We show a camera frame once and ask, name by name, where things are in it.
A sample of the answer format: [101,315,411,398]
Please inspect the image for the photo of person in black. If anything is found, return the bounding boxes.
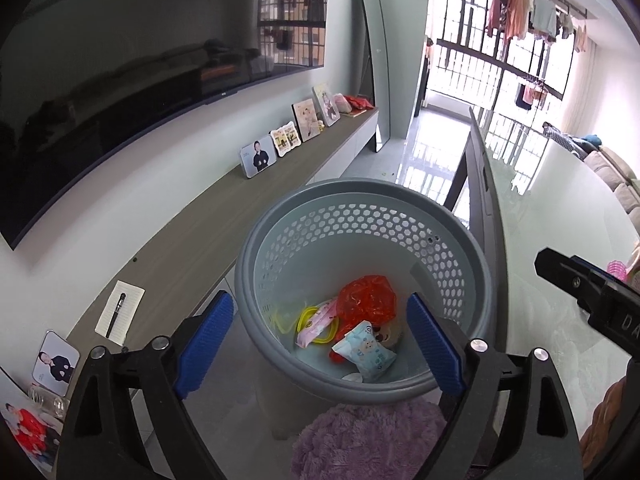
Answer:
[239,135,277,179]

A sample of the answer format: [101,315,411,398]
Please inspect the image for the tall child photo frame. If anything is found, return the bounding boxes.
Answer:
[312,83,341,127]

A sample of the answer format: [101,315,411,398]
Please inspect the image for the red plastic bag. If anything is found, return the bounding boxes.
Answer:
[330,275,398,361]

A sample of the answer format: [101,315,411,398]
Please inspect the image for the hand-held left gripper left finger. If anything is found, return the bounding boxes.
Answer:
[57,290,236,480]

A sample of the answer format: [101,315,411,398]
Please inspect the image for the dark hanging garments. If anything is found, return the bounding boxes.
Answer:
[515,80,548,110]

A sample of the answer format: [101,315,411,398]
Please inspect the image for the scalloped edge photo frame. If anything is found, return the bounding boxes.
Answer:
[270,122,301,157]

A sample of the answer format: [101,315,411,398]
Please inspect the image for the rounded photo of person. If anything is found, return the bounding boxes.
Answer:
[32,330,81,396]

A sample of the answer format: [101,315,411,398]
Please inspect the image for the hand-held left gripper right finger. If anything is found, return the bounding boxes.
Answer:
[406,292,586,480]

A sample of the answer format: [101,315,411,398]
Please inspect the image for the blue white snack packet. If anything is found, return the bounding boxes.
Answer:
[331,321,397,376]

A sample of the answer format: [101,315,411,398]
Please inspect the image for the black wall television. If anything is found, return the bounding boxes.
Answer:
[0,0,328,251]

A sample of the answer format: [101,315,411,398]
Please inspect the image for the purple fluffy cushion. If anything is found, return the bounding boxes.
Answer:
[291,399,448,480]

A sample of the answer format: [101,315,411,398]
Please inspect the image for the brown ribbed object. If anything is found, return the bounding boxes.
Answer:
[580,375,632,471]

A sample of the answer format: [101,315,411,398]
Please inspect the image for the beige sofa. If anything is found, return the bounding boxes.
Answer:
[582,146,640,236]

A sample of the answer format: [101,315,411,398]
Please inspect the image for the black framed standing mirror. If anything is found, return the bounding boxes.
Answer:
[356,0,392,153]

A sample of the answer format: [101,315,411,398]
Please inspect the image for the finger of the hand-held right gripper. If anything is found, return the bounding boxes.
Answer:
[534,247,607,313]
[574,256,613,277]

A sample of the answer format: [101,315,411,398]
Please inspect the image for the black window grille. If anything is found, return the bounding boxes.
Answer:
[425,0,576,111]

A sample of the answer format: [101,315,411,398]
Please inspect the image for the wooden television console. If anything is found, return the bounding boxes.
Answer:
[65,107,381,411]

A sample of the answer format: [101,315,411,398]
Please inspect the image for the row of hanging clothes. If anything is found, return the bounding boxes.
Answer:
[485,0,588,53]

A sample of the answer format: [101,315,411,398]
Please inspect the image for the yellow square plastic ring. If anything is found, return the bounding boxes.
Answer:
[298,305,343,345]

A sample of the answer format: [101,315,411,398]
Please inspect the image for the white notepad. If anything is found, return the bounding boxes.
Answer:
[95,280,146,346]

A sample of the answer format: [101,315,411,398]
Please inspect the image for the pink striped wrapper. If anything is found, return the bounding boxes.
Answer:
[295,297,341,348]

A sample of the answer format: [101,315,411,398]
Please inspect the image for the checked cloth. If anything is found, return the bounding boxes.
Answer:
[542,121,583,151]

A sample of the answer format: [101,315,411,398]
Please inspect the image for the black pen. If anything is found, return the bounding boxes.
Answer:
[105,293,126,338]

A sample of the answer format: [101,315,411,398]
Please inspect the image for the grey perforated plastic bin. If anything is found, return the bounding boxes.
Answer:
[234,178,498,406]

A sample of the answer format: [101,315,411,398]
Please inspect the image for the square child photo frame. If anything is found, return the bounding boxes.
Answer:
[292,98,322,142]

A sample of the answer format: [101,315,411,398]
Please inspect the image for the clear glass jar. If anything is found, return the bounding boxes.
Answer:
[30,385,68,418]

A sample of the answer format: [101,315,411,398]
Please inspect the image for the glass top dining table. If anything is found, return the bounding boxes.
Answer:
[442,105,640,466]

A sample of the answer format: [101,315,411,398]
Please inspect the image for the red family photo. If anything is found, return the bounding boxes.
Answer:
[0,400,63,471]

